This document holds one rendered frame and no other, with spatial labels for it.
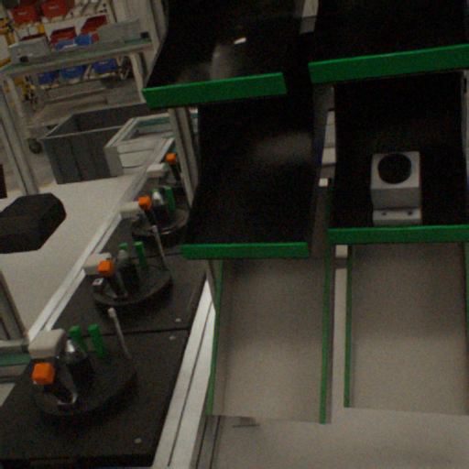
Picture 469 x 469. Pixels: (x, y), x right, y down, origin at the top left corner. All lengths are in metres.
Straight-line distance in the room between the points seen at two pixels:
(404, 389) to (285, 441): 0.22
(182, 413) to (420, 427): 0.32
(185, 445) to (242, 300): 0.18
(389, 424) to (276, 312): 0.25
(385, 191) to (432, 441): 0.39
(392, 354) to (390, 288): 0.08
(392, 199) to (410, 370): 0.22
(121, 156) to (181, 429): 1.32
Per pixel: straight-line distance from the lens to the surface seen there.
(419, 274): 0.70
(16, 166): 1.99
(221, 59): 0.58
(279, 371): 0.69
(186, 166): 0.67
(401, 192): 0.55
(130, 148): 1.94
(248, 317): 0.71
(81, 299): 1.06
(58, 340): 0.94
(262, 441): 0.85
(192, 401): 0.78
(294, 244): 0.56
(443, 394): 0.69
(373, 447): 0.83
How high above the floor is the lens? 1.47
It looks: 26 degrees down
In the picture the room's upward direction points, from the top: 11 degrees counter-clockwise
